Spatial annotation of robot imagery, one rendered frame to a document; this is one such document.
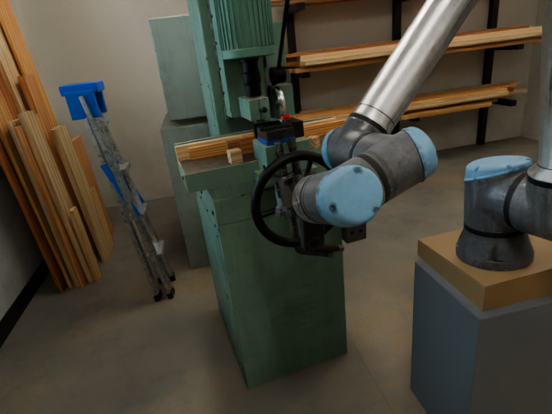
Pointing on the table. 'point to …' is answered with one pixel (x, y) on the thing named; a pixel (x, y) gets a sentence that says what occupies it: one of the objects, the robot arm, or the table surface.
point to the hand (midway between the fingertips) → (284, 209)
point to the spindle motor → (245, 29)
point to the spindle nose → (251, 76)
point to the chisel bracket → (250, 111)
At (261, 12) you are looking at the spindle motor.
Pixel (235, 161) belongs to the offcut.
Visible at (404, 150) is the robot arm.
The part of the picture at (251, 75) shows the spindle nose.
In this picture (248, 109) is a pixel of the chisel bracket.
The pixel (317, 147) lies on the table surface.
